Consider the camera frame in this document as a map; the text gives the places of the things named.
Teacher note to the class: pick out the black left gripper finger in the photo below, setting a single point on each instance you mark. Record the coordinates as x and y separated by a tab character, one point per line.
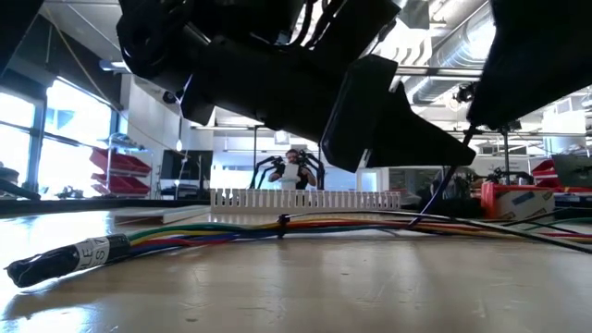
370	129

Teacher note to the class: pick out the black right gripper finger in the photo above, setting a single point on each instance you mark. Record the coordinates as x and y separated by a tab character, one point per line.
536	55

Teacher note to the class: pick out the white duct cover strip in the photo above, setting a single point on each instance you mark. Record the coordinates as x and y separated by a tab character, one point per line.
180	213

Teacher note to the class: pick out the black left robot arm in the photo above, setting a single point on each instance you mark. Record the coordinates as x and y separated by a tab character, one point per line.
152	41

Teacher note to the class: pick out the person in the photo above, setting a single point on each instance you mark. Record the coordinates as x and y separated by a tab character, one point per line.
293	168

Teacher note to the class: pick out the black light stand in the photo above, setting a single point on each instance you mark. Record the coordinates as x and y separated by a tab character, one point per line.
506	157

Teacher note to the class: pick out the black monitor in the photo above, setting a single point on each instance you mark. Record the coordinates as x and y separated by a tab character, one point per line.
185	166

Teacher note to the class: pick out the red bin shelf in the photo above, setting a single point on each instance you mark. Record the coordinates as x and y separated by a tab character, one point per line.
120	164

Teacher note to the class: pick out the large window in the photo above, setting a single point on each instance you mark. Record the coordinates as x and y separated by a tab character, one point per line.
69	139

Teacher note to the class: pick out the silver ceiling air duct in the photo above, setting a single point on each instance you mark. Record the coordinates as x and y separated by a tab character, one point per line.
458	46

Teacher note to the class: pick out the black ceiling mounted camera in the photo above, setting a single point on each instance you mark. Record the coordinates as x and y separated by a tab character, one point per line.
464	92

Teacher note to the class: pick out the black aluminium table frame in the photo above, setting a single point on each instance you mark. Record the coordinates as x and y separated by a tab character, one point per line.
69	205

